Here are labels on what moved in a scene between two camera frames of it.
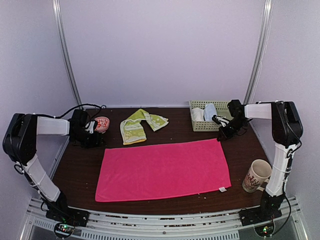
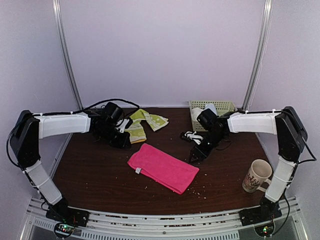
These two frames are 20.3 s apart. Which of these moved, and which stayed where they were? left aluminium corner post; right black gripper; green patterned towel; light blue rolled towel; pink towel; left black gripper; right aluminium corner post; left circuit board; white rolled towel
Moved: pink towel; left black gripper; right black gripper
Stayed: right aluminium corner post; left circuit board; left aluminium corner post; light blue rolled towel; green patterned towel; white rolled towel
